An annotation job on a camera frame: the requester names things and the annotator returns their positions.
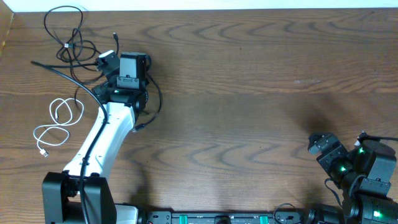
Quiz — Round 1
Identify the thin black cable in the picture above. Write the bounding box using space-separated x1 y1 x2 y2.
132 73 163 133

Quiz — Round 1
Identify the thick black USB cable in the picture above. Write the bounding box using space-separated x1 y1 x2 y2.
43 5 121 85

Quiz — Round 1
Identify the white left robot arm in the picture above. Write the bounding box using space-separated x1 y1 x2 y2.
42 50 151 223

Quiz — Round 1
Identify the black left camera cable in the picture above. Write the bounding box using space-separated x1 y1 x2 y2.
30 60 109 224

